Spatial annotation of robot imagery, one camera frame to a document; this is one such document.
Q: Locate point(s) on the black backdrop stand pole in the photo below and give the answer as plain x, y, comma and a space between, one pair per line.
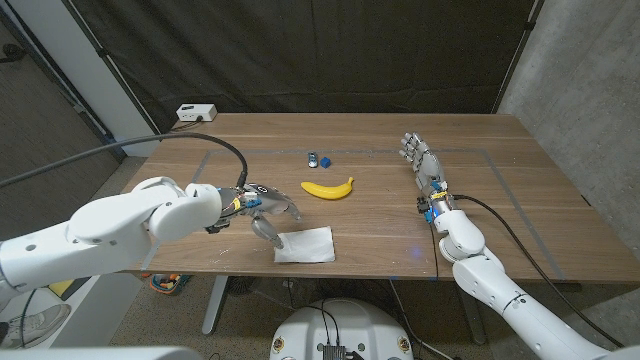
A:
102, 51
520, 47

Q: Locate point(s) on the black wall hook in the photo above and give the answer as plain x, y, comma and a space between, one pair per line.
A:
11, 52

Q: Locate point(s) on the blue block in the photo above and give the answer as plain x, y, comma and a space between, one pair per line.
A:
325, 162

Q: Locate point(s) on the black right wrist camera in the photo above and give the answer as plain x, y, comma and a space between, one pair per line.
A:
424, 206

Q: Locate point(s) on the orange blue floor item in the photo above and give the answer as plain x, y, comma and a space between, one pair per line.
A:
169, 283

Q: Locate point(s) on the grey white sneaker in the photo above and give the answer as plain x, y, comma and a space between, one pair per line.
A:
35, 325

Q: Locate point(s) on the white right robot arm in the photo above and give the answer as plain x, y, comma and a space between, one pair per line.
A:
500, 290

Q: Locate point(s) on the silver blue toy car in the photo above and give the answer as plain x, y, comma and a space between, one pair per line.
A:
313, 160

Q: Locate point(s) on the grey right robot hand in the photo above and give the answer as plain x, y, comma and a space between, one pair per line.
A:
427, 167

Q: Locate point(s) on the yellow banana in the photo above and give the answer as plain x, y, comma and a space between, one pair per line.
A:
327, 191

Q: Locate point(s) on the white power strip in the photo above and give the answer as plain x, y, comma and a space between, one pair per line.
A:
196, 112

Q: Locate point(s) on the white table leg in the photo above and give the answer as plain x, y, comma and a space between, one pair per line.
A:
215, 305

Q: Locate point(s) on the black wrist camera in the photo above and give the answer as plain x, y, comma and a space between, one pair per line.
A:
217, 228
424, 206

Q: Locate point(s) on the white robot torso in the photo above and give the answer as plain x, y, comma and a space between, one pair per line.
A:
350, 325

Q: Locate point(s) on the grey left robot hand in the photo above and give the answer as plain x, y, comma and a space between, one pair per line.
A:
265, 197

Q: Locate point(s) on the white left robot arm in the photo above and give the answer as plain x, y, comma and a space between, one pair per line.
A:
100, 230

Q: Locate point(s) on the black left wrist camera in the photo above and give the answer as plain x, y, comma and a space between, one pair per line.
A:
217, 228

